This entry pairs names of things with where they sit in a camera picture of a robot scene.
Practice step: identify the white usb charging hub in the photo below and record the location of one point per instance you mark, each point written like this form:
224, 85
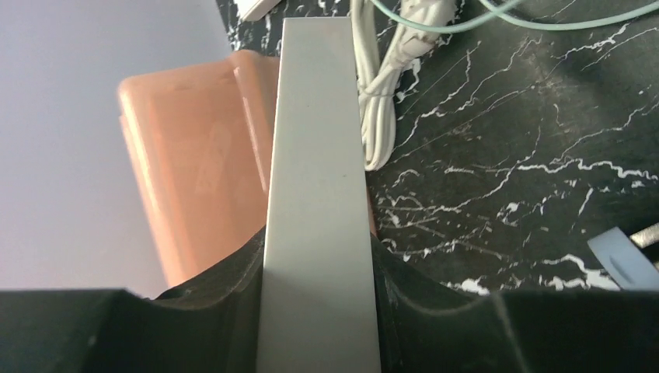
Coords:
318, 308

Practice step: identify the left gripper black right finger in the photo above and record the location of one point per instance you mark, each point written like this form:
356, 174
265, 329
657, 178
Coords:
426, 327

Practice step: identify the white long power strip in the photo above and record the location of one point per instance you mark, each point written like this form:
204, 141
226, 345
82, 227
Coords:
254, 10

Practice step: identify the pink translucent plastic storage box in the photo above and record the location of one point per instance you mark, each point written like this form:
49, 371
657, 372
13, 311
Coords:
200, 142

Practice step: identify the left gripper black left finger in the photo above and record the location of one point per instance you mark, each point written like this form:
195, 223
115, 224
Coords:
206, 324

